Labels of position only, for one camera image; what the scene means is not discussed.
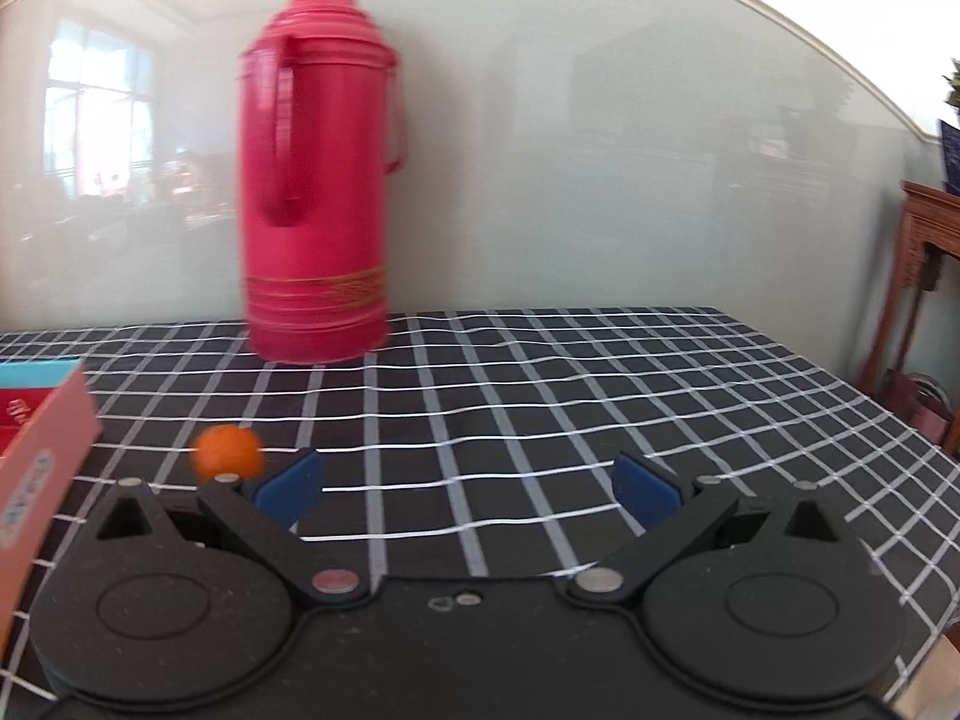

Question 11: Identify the pink cardboard box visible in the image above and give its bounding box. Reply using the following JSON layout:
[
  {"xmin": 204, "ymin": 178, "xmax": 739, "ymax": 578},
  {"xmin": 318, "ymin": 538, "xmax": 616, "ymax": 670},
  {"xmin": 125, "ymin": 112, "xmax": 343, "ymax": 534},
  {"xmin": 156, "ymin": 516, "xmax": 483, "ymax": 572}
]
[{"xmin": 0, "ymin": 358, "xmax": 104, "ymax": 662}]

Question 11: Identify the blue patterned flower pot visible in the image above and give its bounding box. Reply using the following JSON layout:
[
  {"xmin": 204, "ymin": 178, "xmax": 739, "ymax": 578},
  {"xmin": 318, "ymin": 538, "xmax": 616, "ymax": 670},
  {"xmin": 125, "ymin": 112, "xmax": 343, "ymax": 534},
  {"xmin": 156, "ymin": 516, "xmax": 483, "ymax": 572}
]
[{"xmin": 937, "ymin": 118, "xmax": 960, "ymax": 197}]

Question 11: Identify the red thermos flask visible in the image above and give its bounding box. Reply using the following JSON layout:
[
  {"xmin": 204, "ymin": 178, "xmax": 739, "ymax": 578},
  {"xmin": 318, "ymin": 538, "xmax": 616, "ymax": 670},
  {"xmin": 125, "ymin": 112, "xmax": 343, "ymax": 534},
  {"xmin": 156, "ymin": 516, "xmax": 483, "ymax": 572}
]
[{"xmin": 237, "ymin": 0, "xmax": 410, "ymax": 367}]

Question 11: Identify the maroon bag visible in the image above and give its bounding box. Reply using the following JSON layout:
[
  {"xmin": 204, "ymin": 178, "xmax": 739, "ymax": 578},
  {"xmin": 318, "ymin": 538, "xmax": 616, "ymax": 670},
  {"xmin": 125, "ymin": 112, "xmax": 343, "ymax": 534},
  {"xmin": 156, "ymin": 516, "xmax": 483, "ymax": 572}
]
[{"xmin": 881, "ymin": 367, "xmax": 960, "ymax": 457}]

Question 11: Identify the black white checkered tablecloth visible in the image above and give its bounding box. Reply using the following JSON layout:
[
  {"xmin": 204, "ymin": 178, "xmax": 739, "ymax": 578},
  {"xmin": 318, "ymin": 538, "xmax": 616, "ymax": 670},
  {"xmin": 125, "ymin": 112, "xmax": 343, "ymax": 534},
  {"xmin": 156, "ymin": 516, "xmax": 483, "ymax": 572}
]
[{"xmin": 0, "ymin": 306, "xmax": 960, "ymax": 720}]

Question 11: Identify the orange mandarin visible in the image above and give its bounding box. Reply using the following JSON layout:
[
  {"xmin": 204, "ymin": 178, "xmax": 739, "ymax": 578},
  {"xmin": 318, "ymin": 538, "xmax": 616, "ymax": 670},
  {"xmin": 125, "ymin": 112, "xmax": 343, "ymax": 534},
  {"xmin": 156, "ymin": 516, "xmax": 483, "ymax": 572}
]
[{"xmin": 191, "ymin": 425, "xmax": 266, "ymax": 482}]

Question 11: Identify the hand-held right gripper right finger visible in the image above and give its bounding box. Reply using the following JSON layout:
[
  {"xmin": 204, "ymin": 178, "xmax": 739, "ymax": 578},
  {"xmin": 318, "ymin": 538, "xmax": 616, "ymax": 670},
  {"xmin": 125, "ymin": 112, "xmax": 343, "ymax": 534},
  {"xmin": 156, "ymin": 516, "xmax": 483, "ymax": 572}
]
[{"xmin": 564, "ymin": 452, "xmax": 863, "ymax": 610}]

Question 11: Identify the carved wooden plant stand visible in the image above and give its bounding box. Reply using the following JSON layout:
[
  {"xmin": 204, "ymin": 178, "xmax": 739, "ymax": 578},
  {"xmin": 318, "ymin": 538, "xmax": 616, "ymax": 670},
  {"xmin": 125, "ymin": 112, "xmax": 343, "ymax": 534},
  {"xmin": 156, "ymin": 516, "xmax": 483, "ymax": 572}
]
[{"xmin": 861, "ymin": 180, "xmax": 960, "ymax": 400}]

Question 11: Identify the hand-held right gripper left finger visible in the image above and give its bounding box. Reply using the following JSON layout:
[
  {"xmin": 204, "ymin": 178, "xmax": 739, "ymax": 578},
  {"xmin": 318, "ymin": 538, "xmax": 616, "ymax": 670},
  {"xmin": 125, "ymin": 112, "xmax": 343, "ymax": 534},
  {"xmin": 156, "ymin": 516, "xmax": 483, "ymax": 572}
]
[{"xmin": 91, "ymin": 447, "xmax": 374, "ymax": 610}]

